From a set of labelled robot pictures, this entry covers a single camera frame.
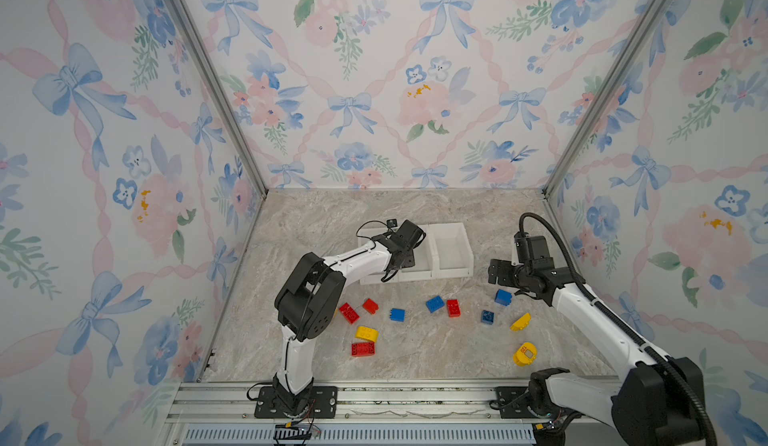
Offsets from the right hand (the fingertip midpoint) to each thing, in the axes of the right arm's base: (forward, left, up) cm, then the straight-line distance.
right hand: (505, 269), depth 86 cm
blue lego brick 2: (-7, +20, -10) cm, 23 cm away
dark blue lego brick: (-10, +5, -10) cm, 15 cm away
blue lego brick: (-10, +31, -10) cm, 34 cm away
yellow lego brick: (-16, +39, -9) cm, 43 cm away
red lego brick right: (-8, +14, -9) cm, 19 cm away
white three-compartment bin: (+11, +15, -9) cm, 21 cm away
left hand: (+7, +28, -5) cm, 30 cm away
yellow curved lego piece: (-12, -4, -9) cm, 16 cm away
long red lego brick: (-10, +45, -9) cm, 47 cm away
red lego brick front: (-20, +40, -9) cm, 46 cm away
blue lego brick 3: (-5, -1, -9) cm, 10 cm away
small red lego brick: (-7, +39, -10) cm, 41 cm away
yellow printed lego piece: (-21, -3, -9) cm, 23 cm away
